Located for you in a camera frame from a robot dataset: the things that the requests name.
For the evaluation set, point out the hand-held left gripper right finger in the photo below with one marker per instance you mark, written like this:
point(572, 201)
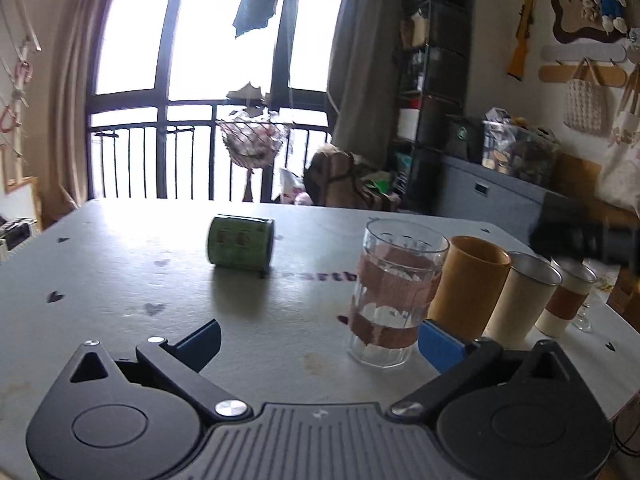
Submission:
point(441, 346)

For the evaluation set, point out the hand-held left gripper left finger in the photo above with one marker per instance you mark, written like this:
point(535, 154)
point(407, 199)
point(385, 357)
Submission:
point(199, 346)

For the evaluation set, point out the green tin can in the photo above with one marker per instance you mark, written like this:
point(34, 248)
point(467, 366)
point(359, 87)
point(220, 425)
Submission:
point(237, 242)

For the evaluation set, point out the mustard yellow cup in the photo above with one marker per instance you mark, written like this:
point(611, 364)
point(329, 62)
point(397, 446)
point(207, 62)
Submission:
point(470, 290)

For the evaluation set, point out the white cup with brown band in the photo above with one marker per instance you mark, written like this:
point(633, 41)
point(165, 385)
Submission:
point(565, 302)

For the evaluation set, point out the cream steel cup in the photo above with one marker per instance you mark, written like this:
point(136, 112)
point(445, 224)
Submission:
point(520, 305)

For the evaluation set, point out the clear glass with pink tape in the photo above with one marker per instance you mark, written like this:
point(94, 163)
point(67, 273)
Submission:
point(395, 285)

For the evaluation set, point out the small stemmed glass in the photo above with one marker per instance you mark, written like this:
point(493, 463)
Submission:
point(584, 319)

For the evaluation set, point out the beige tote bag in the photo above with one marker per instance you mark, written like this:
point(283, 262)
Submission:
point(622, 160)

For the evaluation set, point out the grey cabinet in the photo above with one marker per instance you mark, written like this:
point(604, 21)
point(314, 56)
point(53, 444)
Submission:
point(490, 200)

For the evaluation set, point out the clear storage box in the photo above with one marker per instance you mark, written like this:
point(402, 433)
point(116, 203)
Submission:
point(520, 152)

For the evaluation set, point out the cream knitted bag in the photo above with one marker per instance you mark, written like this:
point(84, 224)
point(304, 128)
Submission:
point(586, 105)

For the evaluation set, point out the black bag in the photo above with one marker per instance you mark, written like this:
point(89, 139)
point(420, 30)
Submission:
point(462, 137)

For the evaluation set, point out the black balcony railing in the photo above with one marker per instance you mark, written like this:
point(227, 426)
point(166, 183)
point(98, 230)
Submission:
point(165, 160)

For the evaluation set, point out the brown backpack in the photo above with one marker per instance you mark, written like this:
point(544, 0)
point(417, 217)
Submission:
point(340, 177)

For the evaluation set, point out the black shelf rack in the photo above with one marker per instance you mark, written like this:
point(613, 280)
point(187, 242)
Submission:
point(440, 85)

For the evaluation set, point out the toy rifle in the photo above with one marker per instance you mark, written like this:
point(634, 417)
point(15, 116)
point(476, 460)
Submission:
point(522, 35)

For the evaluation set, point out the hanging net basket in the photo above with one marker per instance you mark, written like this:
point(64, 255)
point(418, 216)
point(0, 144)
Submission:
point(252, 140)

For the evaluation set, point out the blue and white doll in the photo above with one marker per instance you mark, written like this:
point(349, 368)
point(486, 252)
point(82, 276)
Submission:
point(611, 5)

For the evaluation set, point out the beige curtain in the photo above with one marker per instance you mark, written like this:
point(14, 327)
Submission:
point(75, 110)

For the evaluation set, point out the grey curtain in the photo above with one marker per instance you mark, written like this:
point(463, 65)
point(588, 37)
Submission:
point(367, 60)

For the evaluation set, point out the pink carabiner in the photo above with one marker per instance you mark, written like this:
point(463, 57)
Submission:
point(23, 71)

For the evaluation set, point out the wooden wall hook rail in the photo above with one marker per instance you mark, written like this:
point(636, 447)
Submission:
point(555, 74)

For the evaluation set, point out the grey wall hook rail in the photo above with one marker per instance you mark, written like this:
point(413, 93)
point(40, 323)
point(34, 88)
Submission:
point(565, 53)

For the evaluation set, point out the brown wall board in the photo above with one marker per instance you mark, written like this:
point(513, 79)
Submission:
point(575, 10)

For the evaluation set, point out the wooden frame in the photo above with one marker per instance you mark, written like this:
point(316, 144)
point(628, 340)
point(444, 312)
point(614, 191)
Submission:
point(22, 185)

